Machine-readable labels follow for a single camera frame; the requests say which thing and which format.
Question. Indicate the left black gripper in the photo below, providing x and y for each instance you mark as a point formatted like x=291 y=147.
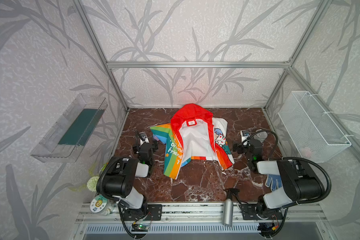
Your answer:
x=142 y=145

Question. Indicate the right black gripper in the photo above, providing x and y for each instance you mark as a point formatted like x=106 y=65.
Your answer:
x=244 y=147

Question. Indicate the colourful rainbow hooded kids jacket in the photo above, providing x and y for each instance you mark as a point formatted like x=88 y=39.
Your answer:
x=193 y=134

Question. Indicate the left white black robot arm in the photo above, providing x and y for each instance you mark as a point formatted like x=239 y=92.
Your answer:
x=116 y=182

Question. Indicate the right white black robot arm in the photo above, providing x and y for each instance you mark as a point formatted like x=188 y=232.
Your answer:
x=292 y=180

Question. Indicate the silver metal tin can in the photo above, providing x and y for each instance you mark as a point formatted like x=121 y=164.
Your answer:
x=261 y=135

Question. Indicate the blue white work glove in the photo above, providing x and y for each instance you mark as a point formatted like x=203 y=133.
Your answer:
x=274 y=182

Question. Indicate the pink item in basket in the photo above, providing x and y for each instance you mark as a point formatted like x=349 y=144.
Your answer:
x=306 y=152

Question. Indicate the artificial flower bouquet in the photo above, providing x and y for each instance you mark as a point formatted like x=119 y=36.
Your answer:
x=91 y=183

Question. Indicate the silver spray bottle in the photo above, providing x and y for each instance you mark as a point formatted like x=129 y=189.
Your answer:
x=228 y=207

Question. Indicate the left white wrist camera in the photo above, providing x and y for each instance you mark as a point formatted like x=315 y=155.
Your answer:
x=143 y=138

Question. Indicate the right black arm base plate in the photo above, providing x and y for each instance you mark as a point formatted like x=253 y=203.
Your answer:
x=252 y=211

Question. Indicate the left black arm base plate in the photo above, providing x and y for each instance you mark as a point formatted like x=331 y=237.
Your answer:
x=149 y=212

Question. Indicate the white wire mesh basket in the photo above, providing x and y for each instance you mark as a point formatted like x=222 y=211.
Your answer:
x=310 y=125

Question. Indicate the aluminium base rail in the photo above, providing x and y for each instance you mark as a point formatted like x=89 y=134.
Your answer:
x=199 y=212

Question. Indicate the clear acrylic wall shelf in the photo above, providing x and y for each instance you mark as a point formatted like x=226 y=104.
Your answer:
x=67 y=138

